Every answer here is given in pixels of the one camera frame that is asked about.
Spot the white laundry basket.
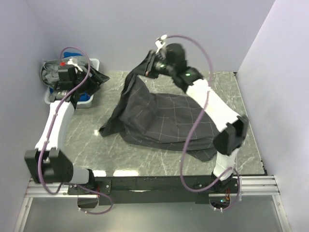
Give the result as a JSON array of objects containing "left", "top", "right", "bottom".
[{"left": 44, "top": 58, "right": 100, "bottom": 108}]

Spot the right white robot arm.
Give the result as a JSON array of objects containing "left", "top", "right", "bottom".
[{"left": 145, "top": 41, "right": 249, "bottom": 193}]

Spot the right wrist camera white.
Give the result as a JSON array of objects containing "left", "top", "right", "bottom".
[{"left": 155, "top": 34, "right": 168, "bottom": 57}]

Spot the grey crumpled cloth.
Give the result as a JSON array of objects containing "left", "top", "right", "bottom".
[{"left": 39, "top": 56, "right": 92, "bottom": 90}]

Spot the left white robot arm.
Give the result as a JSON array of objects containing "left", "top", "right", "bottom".
[{"left": 24, "top": 63, "right": 109, "bottom": 194}]

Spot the black base beam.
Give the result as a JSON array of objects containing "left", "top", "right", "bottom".
[{"left": 67, "top": 175, "right": 239, "bottom": 209}]

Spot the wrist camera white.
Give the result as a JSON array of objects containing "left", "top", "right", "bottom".
[
  {"left": 60, "top": 58, "right": 83, "bottom": 72},
  {"left": 155, "top": 34, "right": 168, "bottom": 57}
]

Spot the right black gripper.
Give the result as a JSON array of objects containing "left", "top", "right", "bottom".
[{"left": 131, "top": 50, "right": 175, "bottom": 80}]

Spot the blue cloth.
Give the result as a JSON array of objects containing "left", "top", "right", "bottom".
[{"left": 44, "top": 50, "right": 99, "bottom": 104}]

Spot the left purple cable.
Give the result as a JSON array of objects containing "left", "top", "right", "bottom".
[{"left": 38, "top": 46, "right": 114, "bottom": 215}]

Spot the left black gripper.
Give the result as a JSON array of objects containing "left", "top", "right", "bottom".
[{"left": 73, "top": 63, "right": 109, "bottom": 97}]

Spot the dark grey checked pillowcase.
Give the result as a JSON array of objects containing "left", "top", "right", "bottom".
[{"left": 98, "top": 53, "right": 218, "bottom": 162}]

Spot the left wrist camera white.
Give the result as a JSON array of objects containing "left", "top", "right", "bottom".
[{"left": 60, "top": 58, "right": 83, "bottom": 72}]

